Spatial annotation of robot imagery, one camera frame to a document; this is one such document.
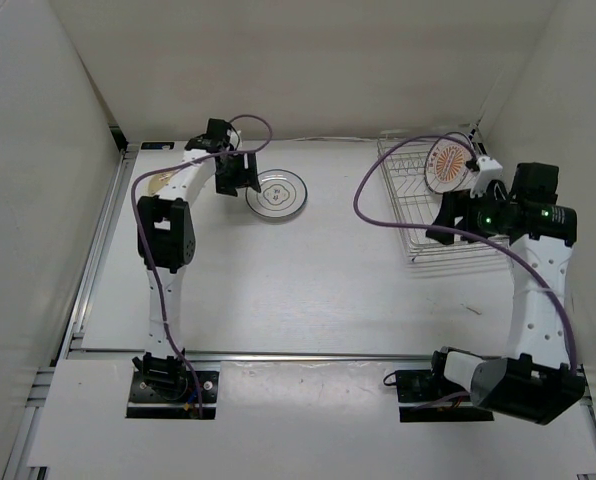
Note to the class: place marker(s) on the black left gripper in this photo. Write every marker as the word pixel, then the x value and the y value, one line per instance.
pixel 246 177

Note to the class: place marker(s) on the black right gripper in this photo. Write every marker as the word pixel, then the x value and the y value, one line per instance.
pixel 460 204

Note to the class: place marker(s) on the white plate flower outline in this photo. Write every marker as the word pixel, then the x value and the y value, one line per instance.
pixel 282 196

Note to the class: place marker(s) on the white plate orange pattern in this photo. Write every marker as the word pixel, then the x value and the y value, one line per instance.
pixel 445 167

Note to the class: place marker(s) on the cream plate with calligraphy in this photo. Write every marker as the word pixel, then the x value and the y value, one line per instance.
pixel 158 182

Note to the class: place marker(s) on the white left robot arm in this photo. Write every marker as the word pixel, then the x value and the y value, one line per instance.
pixel 161 202

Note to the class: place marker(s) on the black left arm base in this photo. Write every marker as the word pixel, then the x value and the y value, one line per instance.
pixel 147 400

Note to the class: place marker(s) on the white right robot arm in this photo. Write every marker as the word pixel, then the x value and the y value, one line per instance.
pixel 536 379

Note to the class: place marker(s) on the white front cover board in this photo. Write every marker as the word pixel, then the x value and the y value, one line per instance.
pixel 290 421

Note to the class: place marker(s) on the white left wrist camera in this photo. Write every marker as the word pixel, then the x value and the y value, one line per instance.
pixel 234 139

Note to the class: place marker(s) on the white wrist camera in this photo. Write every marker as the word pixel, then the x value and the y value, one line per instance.
pixel 234 139
pixel 486 169

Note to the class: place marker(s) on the wire dish rack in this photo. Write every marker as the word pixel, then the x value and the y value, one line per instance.
pixel 413 202

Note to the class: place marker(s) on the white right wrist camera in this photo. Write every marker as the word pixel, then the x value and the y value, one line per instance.
pixel 486 169

